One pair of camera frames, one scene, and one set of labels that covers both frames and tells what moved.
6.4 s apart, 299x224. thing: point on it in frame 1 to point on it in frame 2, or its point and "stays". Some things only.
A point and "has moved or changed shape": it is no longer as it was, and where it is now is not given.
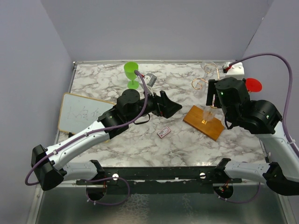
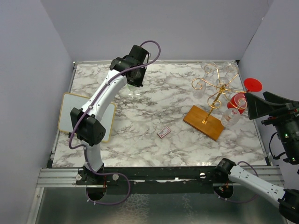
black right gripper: x=212 y=90 to x=256 y=107
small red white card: x=164 y=132 stays
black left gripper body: x=153 y=106 to x=138 y=78
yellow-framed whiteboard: x=77 y=112 stays
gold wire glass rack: x=195 y=117 stays
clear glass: x=209 y=113 has moved or changed shape
